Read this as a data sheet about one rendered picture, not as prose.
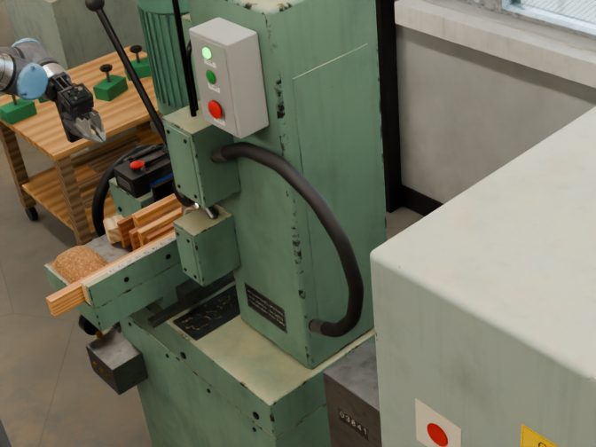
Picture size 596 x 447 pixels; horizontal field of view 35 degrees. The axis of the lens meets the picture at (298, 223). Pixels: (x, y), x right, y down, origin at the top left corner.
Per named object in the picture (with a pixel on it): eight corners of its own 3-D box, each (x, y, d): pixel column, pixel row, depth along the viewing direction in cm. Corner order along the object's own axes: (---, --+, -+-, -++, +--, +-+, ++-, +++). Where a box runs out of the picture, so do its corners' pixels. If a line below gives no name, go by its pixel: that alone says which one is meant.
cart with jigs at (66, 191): (154, 157, 411) (125, 19, 374) (231, 206, 373) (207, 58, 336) (18, 220, 379) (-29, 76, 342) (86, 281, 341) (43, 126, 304)
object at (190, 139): (211, 172, 172) (199, 99, 164) (241, 190, 166) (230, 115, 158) (174, 192, 168) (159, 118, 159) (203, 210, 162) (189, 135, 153)
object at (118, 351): (121, 352, 226) (113, 327, 221) (148, 377, 218) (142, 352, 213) (90, 370, 222) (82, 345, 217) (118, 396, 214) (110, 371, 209)
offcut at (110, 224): (105, 233, 204) (102, 219, 202) (124, 228, 205) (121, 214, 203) (111, 244, 200) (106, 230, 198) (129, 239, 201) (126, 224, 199)
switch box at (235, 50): (231, 106, 156) (218, 16, 147) (270, 125, 149) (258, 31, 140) (202, 121, 153) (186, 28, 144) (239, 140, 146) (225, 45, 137)
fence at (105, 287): (317, 180, 213) (316, 159, 210) (323, 183, 212) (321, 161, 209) (90, 306, 184) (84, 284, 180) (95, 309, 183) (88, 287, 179)
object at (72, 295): (262, 198, 210) (260, 183, 207) (268, 201, 208) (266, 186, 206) (50, 313, 183) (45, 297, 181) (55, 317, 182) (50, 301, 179)
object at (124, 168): (158, 158, 216) (153, 137, 213) (184, 175, 209) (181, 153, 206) (109, 181, 210) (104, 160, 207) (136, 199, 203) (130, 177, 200)
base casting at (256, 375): (264, 221, 236) (260, 191, 230) (435, 325, 198) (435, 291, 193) (113, 306, 213) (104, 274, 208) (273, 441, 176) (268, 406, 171)
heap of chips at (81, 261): (85, 246, 201) (81, 231, 199) (120, 272, 192) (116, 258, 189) (48, 264, 196) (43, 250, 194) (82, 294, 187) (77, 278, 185)
